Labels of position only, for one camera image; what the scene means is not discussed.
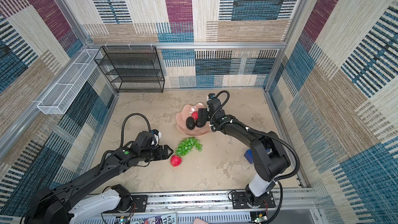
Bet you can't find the green fake grape bunch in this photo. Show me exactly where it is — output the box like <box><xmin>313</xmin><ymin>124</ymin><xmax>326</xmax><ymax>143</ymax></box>
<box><xmin>176</xmin><ymin>137</ymin><xmax>203</xmax><ymax>157</ymax></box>

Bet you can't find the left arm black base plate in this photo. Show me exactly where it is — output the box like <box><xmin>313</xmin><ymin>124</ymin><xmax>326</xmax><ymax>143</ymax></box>
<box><xmin>104</xmin><ymin>195</ymin><xmax>148</xmax><ymax>215</ymax></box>

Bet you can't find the black wire shelf rack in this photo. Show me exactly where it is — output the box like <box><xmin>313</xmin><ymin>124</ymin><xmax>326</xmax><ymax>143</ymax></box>
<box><xmin>94</xmin><ymin>46</ymin><xmax>165</xmax><ymax>93</ymax></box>

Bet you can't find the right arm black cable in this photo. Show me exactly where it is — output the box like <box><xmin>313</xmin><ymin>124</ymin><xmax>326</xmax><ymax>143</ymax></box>
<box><xmin>209</xmin><ymin>90</ymin><xmax>301</xmax><ymax>181</ymax></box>

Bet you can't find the blue block with brown top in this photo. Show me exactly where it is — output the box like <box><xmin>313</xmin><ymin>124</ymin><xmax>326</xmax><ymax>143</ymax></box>
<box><xmin>244</xmin><ymin>149</ymin><xmax>254</xmax><ymax>164</ymax></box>

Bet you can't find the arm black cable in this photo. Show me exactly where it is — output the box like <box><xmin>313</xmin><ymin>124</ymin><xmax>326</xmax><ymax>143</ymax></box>
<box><xmin>120</xmin><ymin>112</ymin><xmax>152</xmax><ymax>148</ymax></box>
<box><xmin>209</xmin><ymin>90</ymin><xmax>301</xmax><ymax>181</ymax></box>

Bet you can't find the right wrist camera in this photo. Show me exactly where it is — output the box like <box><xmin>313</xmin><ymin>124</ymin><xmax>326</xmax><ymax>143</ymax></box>
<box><xmin>207</xmin><ymin>93</ymin><xmax>216</xmax><ymax>101</ymax></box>

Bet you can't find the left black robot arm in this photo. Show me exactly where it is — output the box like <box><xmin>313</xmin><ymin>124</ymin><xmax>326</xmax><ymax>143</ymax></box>
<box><xmin>20</xmin><ymin>145</ymin><xmax>174</xmax><ymax>224</ymax></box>

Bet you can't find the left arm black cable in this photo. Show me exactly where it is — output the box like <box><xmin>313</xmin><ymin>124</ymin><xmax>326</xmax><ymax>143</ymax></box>
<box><xmin>120</xmin><ymin>112</ymin><xmax>152</xmax><ymax>148</ymax></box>

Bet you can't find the red fake fruit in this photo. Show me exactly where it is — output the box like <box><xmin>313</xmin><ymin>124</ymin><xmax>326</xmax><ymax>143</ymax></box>
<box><xmin>170</xmin><ymin>155</ymin><xmax>182</xmax><ymax>167</ymax></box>
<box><xmin>191</xmin><ymin>111</ymin><xmax>199</xmax><ymax>120</ymax></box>

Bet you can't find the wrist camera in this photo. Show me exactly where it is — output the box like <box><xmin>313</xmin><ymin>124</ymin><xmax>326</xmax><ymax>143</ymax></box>
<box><xmin>207</xmin><ymin>93</ymin><xmax>216</xmax><ymax>101</ymax></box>
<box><xmin>150</xmin><ymin>129</ymin><xmax>162</xmax><ymax>148</ymax></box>

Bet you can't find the white wire mesh basket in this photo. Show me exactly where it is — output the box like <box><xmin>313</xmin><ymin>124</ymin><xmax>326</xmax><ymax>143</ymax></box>
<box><xmin>37</xmin><ymin>49</ymin><xmax>98</xmax><ymax>115</ymax></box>

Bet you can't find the printed booklet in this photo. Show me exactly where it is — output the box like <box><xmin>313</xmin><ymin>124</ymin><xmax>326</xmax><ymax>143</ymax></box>
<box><xmin>130</xmin><ymin>213</ymin><xmax>178</xmax><ymax>224</ymax></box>

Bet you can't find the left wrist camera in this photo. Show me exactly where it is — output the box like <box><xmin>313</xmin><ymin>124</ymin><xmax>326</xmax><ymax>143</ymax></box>
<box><xmin>150</xmin><ymin>129</ymin><xmax>162</xmax><ymax>148</ymax></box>

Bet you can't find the dark fake avocado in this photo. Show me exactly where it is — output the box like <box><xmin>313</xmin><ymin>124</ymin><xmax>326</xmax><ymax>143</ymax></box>
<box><xmin>195</xmin><ymin>108</ymin><xmax>208</xmax><ymax>128</ymax></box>
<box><xmin>186</xmin><ymin>117</ymin><xmax>196</xmax><ymax>130</ymax></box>

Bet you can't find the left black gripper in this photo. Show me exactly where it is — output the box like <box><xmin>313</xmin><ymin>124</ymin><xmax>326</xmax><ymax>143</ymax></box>
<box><xmin>140</xmin><ymin>144</ymin><xmax>174</xmax><ymax>162</ymax></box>

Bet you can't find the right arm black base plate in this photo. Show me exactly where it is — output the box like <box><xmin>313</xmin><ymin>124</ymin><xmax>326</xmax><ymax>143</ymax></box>
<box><xmin>228</xmin><ymin>190</ymin><xmax>276</xmax><ymax>209</ymax></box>

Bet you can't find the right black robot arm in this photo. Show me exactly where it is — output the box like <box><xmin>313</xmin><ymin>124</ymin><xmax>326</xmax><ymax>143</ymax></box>
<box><xmin>197</xmin><ymin>108</ymin><xmax>300</xmax><ymax>208</ymax></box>

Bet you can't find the pink flower-shaped fruit bowl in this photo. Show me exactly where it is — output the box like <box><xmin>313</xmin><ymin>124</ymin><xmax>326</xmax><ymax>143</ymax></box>
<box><xmin>176</xmin><ymin>103</ymin><xmax>210</xmax><ymax>137</ymax></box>

